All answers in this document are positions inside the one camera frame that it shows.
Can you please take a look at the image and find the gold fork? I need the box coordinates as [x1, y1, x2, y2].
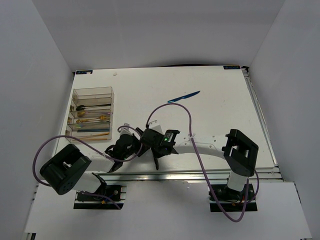
[76, 115, 111, 124]

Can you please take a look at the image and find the iridescent rainbow fork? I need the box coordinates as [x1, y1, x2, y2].
[76, 127, 110, 133]

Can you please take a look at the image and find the blue knife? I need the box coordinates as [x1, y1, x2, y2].
[167, 90, 201, 104]

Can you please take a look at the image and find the black spoon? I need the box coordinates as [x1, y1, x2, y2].
[76, 103, 111, 111]

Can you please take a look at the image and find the black knife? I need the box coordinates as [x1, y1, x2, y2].
[151, 148, 160, 171]

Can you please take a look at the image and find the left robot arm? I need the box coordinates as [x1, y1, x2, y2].
[39, 133, 143, 200]

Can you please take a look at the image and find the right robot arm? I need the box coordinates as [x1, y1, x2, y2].
[140, 128, 259, 200]

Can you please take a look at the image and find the clear compartment organizer tray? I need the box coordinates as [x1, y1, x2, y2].
[64, 86, 114, 142]

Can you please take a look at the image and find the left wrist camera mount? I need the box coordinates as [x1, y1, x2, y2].
[117, 123, 135, 136]

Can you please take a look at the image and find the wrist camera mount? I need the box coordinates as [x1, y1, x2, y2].
[117, 123, 135, 136]
[146, 120, 163, 134]

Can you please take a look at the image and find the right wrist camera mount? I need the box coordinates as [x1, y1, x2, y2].
[146, 120, 163, 134]

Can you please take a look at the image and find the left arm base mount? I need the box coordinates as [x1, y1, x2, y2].
[73, 185, 127, 210]

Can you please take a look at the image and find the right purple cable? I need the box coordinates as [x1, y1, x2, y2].
[145, 102, 261, 223]

